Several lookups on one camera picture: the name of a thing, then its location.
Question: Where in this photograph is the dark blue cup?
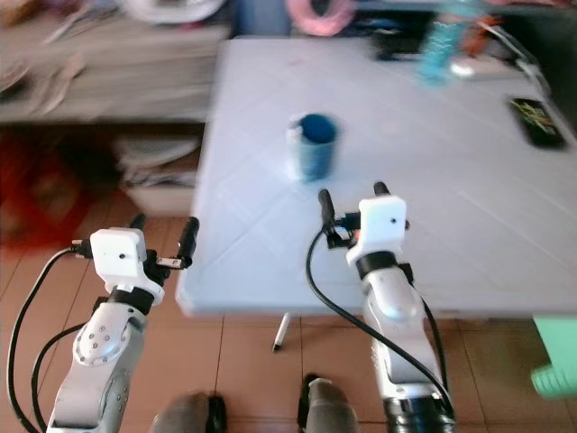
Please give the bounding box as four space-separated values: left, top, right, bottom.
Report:
294 113 338 184

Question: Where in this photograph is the white stack of cloths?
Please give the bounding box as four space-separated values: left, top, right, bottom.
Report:
115 135 203 217

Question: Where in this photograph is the metal table leg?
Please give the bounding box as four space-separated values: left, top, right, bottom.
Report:
272 313 294 353

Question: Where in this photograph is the red plastic crate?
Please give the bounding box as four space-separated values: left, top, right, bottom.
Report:
0 135 69 243

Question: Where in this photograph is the black box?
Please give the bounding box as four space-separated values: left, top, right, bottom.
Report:
374 32 429 62

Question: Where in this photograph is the grey wooden bench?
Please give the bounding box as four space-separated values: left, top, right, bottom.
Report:
0 18 231 124

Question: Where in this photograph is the small white object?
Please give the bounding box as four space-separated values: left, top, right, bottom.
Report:
451 56 493 78

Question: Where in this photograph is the grey left robot foot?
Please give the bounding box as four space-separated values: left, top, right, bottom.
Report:
151 391 228 433

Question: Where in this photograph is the grey robot foot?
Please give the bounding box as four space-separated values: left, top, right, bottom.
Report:
296 373 362 433
151 391 228 433

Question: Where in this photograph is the teal plastic water bottle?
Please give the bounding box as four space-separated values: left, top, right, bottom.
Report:
415 0 481 87

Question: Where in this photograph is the metal spoon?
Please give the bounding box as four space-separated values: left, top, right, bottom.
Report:
52 52 89 114

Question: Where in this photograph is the black flat phone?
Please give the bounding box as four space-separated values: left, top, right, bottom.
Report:
508 96 567 150

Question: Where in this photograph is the grey right robot foot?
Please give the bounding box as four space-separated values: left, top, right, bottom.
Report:
296 373 362 433

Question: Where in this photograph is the pink round bowl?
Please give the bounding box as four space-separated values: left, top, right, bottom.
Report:
287 0 360 39

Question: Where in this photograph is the patterned small plate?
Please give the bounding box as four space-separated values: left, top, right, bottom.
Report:
0 59 30 93

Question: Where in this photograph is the white round plate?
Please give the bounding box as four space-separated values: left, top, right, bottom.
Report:
122 0 228 26

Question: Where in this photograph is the green plastic stool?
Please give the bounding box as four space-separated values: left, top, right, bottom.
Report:
530 316 577 400

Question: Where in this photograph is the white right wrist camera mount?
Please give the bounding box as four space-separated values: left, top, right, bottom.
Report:
356 195 409 264

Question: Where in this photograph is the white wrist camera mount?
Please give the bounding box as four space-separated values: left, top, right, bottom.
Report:
90 227 165 303
356 195 409 264

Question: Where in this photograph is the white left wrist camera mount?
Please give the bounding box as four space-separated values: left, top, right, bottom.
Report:
90 227 165 303

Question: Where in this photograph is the short black left arm cable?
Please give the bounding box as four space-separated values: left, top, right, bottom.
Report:
31 322 93 433

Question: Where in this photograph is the long black left arm cable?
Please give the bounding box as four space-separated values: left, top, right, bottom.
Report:
7 248 93 433

